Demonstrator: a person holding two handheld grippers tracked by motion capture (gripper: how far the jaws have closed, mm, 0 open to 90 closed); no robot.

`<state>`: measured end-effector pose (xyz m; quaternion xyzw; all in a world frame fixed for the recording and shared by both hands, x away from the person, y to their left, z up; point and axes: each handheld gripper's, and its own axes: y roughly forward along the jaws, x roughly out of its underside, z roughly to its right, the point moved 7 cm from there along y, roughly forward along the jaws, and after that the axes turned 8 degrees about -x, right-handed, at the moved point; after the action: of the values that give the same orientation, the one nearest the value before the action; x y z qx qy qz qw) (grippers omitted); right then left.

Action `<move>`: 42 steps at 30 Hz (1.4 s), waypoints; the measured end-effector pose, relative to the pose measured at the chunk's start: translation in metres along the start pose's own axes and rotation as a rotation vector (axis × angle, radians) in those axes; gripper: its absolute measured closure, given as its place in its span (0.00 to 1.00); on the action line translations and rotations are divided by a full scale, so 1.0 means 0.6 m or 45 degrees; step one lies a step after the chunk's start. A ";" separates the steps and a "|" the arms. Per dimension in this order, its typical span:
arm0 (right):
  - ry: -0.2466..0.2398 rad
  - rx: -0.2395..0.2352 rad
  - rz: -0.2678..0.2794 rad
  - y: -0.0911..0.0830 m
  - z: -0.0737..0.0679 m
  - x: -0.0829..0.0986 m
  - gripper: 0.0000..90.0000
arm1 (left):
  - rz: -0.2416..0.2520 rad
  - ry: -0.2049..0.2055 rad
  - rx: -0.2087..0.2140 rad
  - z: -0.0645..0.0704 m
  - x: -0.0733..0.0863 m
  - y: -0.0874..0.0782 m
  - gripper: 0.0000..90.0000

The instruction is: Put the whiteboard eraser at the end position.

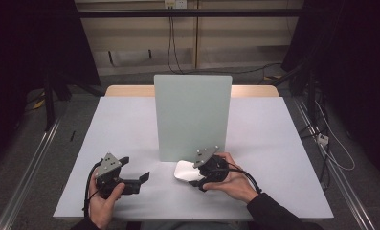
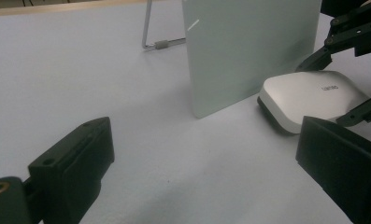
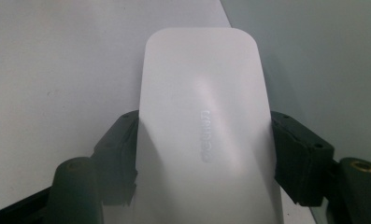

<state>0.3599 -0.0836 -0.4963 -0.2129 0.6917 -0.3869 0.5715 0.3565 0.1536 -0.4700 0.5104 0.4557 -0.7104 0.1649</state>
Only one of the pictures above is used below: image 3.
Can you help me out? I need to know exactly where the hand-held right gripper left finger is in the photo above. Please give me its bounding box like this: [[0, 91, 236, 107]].
[[92, 109, 140, 207]]

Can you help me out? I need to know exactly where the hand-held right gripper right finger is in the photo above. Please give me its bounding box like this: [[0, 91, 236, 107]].
[[269, 110, 335, 207]]

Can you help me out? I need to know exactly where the white whiteboard eraser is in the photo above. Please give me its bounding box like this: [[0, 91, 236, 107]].
[[102, 26, 286, 224]]

